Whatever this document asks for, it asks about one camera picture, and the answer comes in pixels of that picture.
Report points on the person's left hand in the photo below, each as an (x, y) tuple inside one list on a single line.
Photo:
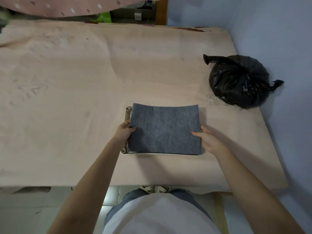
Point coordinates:
[(121, 134)]

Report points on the person's right hand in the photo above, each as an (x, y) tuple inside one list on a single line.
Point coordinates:
[(212, 141)]

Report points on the person's right thumb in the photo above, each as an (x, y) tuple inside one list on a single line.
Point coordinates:
[(197, 134)]

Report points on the person's left thumb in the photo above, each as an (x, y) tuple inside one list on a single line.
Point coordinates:
[(131, 130)]

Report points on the grey felt sheet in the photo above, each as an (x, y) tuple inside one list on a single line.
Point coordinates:
[(164, 129)]

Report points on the person's right forearm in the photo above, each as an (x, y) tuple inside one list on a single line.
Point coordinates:
[(253, 192)]

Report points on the person's left forearm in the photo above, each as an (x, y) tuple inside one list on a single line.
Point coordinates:
[(85, 187)]

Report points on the pink mattress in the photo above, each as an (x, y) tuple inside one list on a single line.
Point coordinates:
[(136, 95)]

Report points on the person's patterned shoes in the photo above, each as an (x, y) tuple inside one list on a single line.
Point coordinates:
[(156, 189)]

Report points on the black plastic bag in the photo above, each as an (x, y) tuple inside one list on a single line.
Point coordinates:
[(240, 81)]

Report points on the person's white shirt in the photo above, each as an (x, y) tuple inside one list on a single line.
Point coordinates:
[(158, 214)]

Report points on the green plastic bag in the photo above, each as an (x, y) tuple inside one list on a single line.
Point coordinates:
[(102, 18)]

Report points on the cardboard box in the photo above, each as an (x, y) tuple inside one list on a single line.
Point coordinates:
[(136, 13)]

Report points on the pink spotted cloth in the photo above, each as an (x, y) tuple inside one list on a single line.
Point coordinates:
[(61, 6)]

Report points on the beige frame board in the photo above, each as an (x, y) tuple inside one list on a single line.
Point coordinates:
[(128, 114)]

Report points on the wooden post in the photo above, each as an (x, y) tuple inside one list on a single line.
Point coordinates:
[(161, 10)]

